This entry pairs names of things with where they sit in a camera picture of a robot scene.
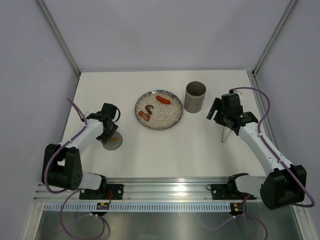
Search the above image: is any grey round lid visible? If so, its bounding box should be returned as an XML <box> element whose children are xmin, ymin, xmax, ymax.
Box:
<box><xmin>102</xmin><ymin>131</ymin><xmax>123</xmax><ymax>151</ymax></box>

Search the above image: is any grey cylindrical container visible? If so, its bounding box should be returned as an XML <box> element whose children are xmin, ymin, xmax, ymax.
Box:
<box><xmin>183</xmin><ymin>81</ymin><xmax>207</xmax><ymax>114</ymax></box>

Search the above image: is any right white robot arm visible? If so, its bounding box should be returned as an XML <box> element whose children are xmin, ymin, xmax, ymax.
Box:
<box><xmin>206</xmin><ymin>93</ymin><xmax>307</xmax><ymax>210</ymax></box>

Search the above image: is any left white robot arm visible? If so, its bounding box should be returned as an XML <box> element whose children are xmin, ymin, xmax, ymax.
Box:
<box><xmin>41</xmin><ymin>111</ymin><xmax>120</xmax><ymax>199</ymax></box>

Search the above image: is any brown meat piece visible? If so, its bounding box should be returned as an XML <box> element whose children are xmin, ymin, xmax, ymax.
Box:
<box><xmin>138</xmin><ymin>110</ymin><xmax>151</xmax><ymax>122</ymax></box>

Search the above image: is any brown mushroom piece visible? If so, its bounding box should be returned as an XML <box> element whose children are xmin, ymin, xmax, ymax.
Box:
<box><xmin>145</xmin><ymin>104</ymin><xmax>154</xmax><ymax>115</ymax></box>

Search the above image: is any plate with rice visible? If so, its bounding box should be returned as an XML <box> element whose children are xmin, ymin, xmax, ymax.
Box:
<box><xmin>134</xmin><ymin>90</ymin><xmax>184</xmax><ymax>130</ymax></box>

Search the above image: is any red sausage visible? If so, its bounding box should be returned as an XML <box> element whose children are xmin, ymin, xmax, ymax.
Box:
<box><xmin>156</xmin><ymin>95</ymin><xmax>171</xmax><ymax>105</ymax></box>

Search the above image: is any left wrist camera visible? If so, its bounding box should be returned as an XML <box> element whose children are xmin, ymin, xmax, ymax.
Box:
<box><xmin>101</xmin><ymin>103</ymin><xmax>121</xmax><ymax>123</ymax></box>

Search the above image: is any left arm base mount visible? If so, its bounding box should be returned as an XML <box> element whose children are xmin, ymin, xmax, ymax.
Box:
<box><xmin>79</xmin><ymin>176</ymin><xmax>124</xmax><ymax>200</ymax></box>

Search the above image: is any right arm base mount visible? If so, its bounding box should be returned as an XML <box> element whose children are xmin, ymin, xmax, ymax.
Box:
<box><xmin>206</xmin><ymin>173</ymin><xmax>262</xmax><ymax>200</ymax></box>

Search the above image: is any aluminium mounting rail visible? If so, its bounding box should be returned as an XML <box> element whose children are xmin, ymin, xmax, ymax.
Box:
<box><xmin>32</xmin><ymin>176</ymin><xmax>306</xmax><ymax>202</ymax></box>

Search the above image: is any white slotted cable duct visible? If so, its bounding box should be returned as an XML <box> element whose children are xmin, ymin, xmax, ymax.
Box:
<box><xmin>44</xmin><ymin>202</ymin><xmax>231</xmax><ymax>213</ymax></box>

